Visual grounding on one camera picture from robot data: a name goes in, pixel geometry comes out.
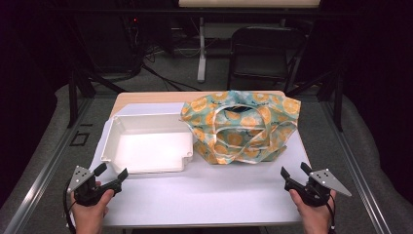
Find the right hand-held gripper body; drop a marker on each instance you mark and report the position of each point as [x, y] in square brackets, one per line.
[326, 182]

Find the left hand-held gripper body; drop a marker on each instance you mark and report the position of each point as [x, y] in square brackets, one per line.
[85, 191]

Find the white plastic bin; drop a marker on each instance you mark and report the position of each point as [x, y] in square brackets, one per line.
[149, 149]

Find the orange slice print cloth bag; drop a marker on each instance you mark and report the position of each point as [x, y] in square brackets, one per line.
[246, 123]

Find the person's left hand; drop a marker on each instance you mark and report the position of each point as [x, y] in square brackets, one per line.
[91, 217]

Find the person's right hand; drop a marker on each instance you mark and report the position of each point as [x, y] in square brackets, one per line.
[316, 219]

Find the black metal stand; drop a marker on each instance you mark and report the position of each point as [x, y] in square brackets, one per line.
[338, 97]
[73, 97]

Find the white table sheet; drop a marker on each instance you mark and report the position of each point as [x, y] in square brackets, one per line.
[207, 195]

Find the black folding chair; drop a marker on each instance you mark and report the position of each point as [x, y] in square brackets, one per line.
[259, 61]

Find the white desk leg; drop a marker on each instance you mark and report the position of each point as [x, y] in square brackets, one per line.
[202, 58]

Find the aluminium floor rail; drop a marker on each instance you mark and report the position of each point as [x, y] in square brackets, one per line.
[357, 169]
[48, 175]

